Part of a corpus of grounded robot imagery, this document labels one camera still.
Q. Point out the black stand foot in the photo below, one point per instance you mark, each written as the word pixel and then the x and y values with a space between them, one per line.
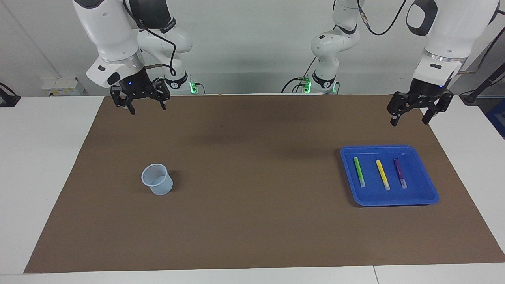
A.
pixel 8 98

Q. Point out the blue plastic tray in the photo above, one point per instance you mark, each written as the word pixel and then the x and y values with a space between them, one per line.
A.
pixel 418 189

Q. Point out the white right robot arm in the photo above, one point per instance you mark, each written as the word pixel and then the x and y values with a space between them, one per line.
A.
pixel 114 39

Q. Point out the black stand with pole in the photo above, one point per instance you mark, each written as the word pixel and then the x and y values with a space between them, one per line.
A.
pixel 473 94

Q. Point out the clear plastic cup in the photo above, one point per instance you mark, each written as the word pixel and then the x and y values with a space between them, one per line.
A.
pixel 159 185

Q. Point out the yellow pen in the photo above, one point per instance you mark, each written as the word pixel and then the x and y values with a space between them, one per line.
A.
pixel 382 173

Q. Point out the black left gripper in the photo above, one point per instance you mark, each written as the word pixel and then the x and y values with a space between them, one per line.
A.
pixel 426 92

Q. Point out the green pen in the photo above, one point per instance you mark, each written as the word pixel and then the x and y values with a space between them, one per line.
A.
pixel 359 171

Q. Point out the blue object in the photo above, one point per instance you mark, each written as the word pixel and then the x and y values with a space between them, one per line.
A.
pixel 498 118

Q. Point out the white wall socket box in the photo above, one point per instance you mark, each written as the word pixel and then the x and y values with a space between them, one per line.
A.
pixel 63 85

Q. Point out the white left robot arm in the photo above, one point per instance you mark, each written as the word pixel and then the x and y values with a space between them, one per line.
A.
pixel 446 35

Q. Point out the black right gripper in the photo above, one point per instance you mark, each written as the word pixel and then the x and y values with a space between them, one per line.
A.
pixel 136 85

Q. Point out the brown table mat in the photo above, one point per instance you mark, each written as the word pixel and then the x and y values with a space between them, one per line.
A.
pixel 256 221

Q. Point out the purple pen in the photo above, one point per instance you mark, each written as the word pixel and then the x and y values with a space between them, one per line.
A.
pixel 399 173

